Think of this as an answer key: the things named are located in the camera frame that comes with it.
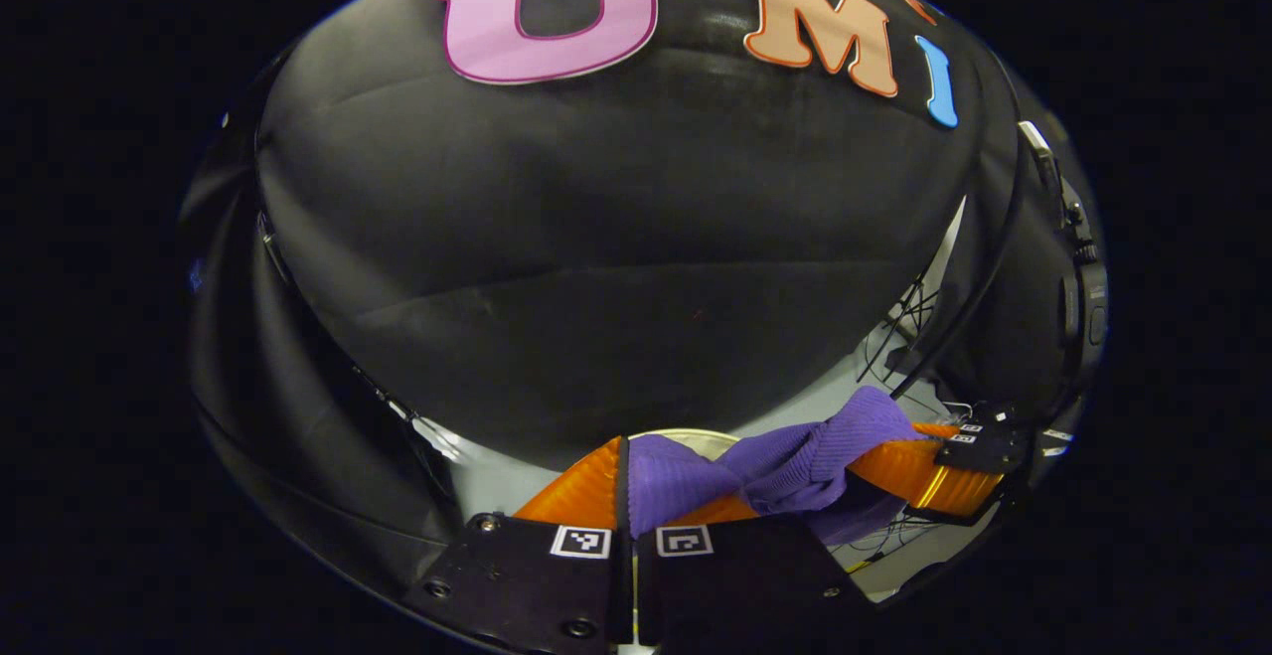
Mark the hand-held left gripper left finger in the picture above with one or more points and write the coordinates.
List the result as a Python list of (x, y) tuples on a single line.
[(527, 585)]

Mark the purple knit cardigan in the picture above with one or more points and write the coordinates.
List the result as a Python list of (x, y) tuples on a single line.
[(795, 466)]

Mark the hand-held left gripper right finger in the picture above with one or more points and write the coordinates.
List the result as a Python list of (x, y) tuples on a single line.
[(745, 585)]

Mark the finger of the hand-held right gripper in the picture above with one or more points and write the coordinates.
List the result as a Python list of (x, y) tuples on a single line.
[(984, 421), (944, 481)]

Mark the black backdrop cloth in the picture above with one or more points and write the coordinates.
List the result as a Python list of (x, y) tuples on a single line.
[(596, 238)]

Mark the black clothes rack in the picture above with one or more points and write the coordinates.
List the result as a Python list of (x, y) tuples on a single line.
[(1012, 228)]

